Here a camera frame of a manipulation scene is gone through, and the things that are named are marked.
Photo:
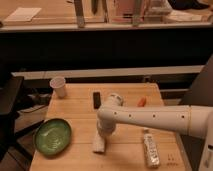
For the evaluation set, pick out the orange carrot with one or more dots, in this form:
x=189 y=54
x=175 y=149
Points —
x=142 y=102

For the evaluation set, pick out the small black rectangular object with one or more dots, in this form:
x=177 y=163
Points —
x=96 y=100

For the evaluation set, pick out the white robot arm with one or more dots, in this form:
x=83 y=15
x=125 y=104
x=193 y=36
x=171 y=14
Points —
x=195 y=121

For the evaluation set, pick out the white paper cup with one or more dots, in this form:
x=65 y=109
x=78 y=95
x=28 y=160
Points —
x=58 y=84

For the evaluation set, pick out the black chair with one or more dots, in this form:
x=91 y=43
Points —
x=9 y=95

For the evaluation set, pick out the white plastic bottle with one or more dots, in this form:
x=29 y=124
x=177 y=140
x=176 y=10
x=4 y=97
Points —
x=150 y=150

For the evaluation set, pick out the green bowl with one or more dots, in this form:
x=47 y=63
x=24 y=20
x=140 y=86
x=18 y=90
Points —
x=53 y=137

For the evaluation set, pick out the white paper sheet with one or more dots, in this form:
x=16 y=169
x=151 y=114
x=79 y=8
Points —
x=22 y=14

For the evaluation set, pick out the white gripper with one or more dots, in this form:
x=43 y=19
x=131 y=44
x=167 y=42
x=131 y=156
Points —
x=105 y=129

